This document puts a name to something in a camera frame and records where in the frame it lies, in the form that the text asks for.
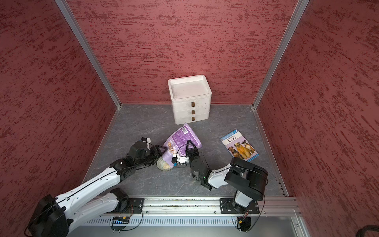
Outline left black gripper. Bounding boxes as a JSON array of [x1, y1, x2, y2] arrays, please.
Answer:
[[135, 144, 168, 168]]

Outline white patterned breakfast bowl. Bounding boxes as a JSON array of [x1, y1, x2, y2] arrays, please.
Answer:
[[157, 157, 173, 171]]

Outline purple oats bag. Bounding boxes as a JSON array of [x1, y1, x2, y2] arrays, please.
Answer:
[[162, 123, 202, 168]]

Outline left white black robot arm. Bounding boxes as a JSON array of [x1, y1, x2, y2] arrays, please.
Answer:
[[24, 138, 167, 237]]

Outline dog picture book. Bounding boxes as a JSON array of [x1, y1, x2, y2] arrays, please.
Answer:
[[220, 129, 259, 162]]

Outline white three-drawer foam cabinet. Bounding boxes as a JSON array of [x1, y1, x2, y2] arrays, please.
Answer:
[[168, 75, 212, 124]]

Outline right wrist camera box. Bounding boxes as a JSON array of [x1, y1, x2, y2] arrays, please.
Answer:
[[171, 156, 189, 167]]

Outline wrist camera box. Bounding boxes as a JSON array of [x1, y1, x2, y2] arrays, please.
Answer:
[[171, 156, 189, 167], [140, 137, 151, 144]]

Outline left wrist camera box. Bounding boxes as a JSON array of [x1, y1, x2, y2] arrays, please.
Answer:
[[140, 137, 151, 144]]

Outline left controller board with cable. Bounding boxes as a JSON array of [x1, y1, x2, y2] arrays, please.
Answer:
[[111, 204, 143, 232]]

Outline controller board with cable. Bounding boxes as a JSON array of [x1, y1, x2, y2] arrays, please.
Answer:
[[111, 204, 143, 232], [235, 196, 265, 233]]

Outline right controller board with cable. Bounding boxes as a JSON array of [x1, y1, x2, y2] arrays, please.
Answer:
[[235, 196, 265, 233]]

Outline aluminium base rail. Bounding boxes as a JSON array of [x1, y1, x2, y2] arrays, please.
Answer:
[[88, 195, 303, 217]]

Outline left corner aluminium post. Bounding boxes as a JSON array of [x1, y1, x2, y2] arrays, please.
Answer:
[[55, 0, 122, 110]]

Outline corner aluminium post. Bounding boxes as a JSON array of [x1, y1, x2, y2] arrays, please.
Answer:
[[252, 0, 310, 110], [55, 0, 122, 110]]

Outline right corner aluminium post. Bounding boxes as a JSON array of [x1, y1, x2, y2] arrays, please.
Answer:
[[252, 0, 310, 110]]

